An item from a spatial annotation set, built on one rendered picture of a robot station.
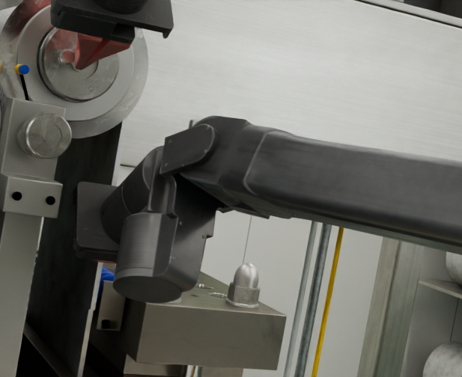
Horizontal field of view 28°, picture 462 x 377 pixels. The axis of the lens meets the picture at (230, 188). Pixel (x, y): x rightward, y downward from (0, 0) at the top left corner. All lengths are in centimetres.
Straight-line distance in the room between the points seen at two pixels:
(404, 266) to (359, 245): 257
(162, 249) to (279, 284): 337
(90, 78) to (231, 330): 29
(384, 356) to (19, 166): 102
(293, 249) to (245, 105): 279
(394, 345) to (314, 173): 110
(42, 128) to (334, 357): 360
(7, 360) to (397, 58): 82
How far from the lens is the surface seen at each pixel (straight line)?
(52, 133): 83
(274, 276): 410
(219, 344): 97
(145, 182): 78
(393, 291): 172
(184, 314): 95
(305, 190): 67
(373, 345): 175
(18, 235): 88
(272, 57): 137
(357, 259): 430
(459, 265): 421
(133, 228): 77
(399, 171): 63
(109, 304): 97
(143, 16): 79
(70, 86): 90
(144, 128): 129
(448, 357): 428
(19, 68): 84
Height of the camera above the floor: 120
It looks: 3 degrees down
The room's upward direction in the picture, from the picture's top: 10 degrees clockwise
